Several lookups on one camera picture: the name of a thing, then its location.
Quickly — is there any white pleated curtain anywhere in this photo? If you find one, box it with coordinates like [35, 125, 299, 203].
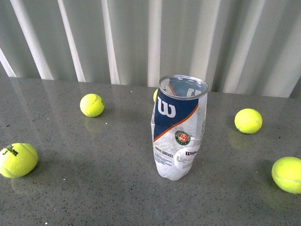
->
[0, 0, 301, 98]

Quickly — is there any clear Wilson tennis ball can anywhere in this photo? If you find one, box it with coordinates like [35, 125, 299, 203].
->
[150, 75, 208, 181]

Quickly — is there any plain yellow tennis ball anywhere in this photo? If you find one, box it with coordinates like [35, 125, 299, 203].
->
[234, 108, 263, 134]

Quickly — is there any Wilson 3 tennis ball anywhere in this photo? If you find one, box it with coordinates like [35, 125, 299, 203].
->
[0, 143, 38, 178]

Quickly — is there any yellow tennis ball black print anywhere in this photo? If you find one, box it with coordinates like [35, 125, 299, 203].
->
[79, 94, 105, 117]

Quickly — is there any Wilson tennis ball near curtain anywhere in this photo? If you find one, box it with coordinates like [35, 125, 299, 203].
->
[153, 89, 158, 102]

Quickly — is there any Roland Garros tennis ball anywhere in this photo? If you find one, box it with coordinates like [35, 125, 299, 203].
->
[271, 157, 301, 194]

